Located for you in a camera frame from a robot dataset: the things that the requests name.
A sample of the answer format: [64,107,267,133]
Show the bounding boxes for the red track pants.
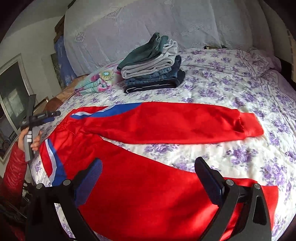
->
[40,102,278,240]

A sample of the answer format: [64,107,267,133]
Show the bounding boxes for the left hand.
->
[18,127,42,152]

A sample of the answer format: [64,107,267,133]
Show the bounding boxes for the brown pillow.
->
[44,74,88,111]

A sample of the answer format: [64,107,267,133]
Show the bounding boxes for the red jacket forearm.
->
[1,142,27,206]

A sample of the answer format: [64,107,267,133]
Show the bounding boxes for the folded blue jeans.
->
[125,55,182,85]

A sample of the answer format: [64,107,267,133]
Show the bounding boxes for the window with white frame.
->
[1,54,33,164]

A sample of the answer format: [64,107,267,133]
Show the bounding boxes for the folded floral teal blanket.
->
[75,62,123,95]

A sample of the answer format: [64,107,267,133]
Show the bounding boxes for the blue patterned hanging cloth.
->
[54,36,77,87]

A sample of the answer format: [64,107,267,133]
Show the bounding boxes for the white lace headboard cover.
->
[64,1,273,75]

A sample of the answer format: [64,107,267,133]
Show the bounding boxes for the folded grey pants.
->
[121,40,178,79]

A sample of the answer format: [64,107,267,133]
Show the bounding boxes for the folded dark green pants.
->
[117,32,168,71]

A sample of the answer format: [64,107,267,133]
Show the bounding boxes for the purple floral bed quilt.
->
[42,49,295,240]

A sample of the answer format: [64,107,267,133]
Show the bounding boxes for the wooden picture frame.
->
[33,97,49,115]

